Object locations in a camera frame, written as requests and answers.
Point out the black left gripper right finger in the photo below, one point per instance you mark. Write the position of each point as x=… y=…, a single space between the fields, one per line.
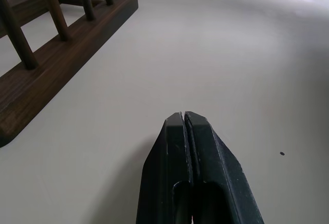
x=221 y=177

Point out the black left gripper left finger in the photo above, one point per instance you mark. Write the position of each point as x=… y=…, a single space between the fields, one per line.
x=164 y=172

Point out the dark wooden dish rack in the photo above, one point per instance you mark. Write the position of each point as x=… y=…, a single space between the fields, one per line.
x=48 y=41

